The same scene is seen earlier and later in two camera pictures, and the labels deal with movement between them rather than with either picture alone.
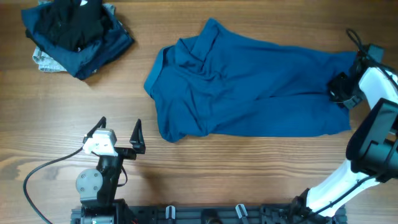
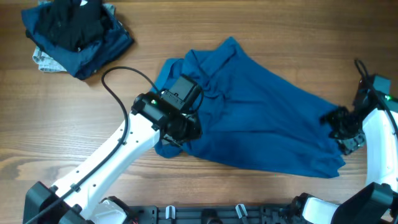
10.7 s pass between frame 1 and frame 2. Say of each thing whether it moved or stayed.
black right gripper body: moved
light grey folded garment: stayed
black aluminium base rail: stayed
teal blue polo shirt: moved
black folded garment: stayed
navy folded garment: stayed
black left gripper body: moved
